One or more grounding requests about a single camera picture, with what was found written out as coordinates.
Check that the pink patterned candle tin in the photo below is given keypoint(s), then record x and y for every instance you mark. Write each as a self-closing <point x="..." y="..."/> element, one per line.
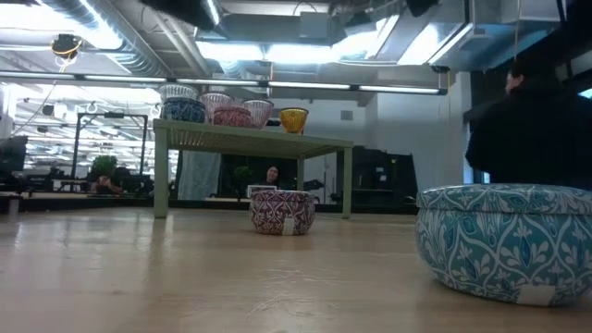
<point x="231" y="118"/>

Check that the amber glass candle holder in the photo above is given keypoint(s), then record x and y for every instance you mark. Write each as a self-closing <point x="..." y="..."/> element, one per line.
<point x="293" y="120"/>

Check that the dark blue patterned candle tin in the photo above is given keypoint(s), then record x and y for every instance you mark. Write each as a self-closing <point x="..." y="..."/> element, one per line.
<point x="182" y="111"/>

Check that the background potted plant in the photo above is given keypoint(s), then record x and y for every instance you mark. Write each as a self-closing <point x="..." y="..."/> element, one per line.
<point x="104" y="165"/>

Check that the black aluminium table frame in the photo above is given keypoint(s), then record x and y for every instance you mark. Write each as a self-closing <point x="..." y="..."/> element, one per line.
<point x="222" y="204"/>

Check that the black linear ceiling light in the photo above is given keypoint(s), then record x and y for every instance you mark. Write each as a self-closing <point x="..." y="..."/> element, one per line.
<point x="263" y="83"/>

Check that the green perforated metal shelf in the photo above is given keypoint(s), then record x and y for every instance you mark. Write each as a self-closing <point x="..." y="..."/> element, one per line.
<point x="250" y="141"/>

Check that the person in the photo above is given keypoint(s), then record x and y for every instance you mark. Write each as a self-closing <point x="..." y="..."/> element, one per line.
<point x="105" y="185"/>
<point x="273" y="176"/>
<point x="532" y="139"/>

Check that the white framed screen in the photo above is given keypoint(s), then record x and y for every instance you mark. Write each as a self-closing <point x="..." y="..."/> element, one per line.
<point x="261" y="189"/>

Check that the teal patterned candle tin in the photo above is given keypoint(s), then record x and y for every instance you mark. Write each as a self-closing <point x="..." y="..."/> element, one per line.
<point x="499" y="240"/>

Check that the clear glass candle holder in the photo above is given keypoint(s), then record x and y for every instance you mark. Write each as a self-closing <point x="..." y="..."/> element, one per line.
<point x="178" y="92"/>

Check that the pale hanging curtain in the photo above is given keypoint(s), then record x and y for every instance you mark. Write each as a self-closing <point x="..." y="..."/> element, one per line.
<point x="199" y="176"/>

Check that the pink glass candle holder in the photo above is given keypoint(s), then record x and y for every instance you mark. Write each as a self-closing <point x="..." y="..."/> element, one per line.
<point x="215" y="101"/>
<point x="261" y="111"/>

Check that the purple patterned candle tin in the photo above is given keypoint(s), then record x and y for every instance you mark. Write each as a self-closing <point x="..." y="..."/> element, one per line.
<point x="279" y="213"/>

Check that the black cabinet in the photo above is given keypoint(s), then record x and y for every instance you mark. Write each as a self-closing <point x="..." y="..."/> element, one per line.
<point x="384" y="176"/>

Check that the black background camera rig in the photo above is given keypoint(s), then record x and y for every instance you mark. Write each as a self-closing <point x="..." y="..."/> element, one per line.
<point x="113" y="115"/>

